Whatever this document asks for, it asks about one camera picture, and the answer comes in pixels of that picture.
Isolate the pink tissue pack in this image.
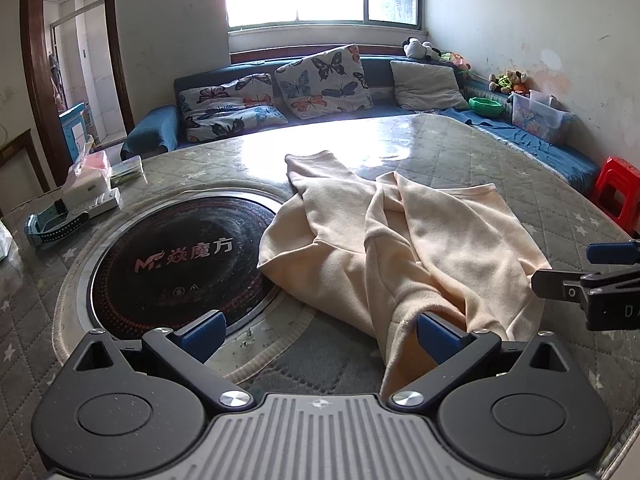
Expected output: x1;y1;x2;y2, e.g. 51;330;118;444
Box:
65;151;113;186

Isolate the butterfly pillow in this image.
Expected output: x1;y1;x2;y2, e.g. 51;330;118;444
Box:
179;73;288;143
274;44;373;120

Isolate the blue black smart watch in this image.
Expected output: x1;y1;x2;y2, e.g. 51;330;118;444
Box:
24;200;90;247

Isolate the blue sofa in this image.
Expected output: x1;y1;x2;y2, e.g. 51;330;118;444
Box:
122;44;599;194

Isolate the cream sweater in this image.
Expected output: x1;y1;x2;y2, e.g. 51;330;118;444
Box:
258;152;548;396

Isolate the grey cushion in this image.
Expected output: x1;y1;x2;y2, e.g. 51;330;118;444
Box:
390;61;469;112

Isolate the green bowl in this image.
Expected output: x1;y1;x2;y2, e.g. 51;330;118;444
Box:
468;96;504;118

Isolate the left butterfly pillow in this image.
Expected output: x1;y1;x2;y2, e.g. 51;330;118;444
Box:
179;73;288;143

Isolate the panda plush toy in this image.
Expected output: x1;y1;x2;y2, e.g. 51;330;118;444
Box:
402;37;442;61

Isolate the clear plastic storage box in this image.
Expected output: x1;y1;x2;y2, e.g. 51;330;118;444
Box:
512;93;574;145

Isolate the right butterfly pillow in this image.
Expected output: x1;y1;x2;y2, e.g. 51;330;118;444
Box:
274;44;373;120

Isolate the green booklet stack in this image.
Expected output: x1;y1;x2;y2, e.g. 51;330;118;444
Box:
111;155;144;188

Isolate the red plastic stool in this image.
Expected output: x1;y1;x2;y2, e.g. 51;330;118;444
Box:
591;156;640;234

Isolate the colourful plush toys pile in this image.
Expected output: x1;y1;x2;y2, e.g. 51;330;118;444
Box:
488;70;528;96

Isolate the white box on table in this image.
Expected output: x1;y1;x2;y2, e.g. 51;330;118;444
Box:
62;169;122;218

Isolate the blue white cabinet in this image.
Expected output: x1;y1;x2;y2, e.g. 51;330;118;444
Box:
58;102;94;162

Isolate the black round induction cooktop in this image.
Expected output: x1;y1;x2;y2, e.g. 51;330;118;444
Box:
86;193;277;339

